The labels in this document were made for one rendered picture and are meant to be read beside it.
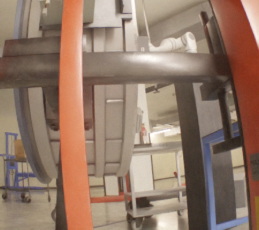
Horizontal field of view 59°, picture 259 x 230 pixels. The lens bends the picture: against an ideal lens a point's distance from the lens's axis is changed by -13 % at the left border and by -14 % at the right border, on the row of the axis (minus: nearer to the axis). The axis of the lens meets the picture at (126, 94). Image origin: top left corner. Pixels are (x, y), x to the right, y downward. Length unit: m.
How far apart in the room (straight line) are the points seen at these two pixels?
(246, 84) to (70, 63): 0.31
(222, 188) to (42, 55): 1.39
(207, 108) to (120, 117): 0.77
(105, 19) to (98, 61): 0.50
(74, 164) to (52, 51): 0.20
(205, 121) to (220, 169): 0.33
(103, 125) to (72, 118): 0.63
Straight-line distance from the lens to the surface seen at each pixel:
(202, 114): 1.60
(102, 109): 0.96
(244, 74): 0.48
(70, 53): 0.40
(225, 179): 1.65
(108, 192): 4.96
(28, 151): 1.06
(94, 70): 0.43
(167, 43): 1.72
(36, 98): 0.96
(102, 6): 0.97
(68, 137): 0.36
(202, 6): 5.94
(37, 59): 0.45
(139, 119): 1.06
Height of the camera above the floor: 0.45
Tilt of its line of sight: 18 degrees up
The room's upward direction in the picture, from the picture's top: 5 degrees counter-clockwise
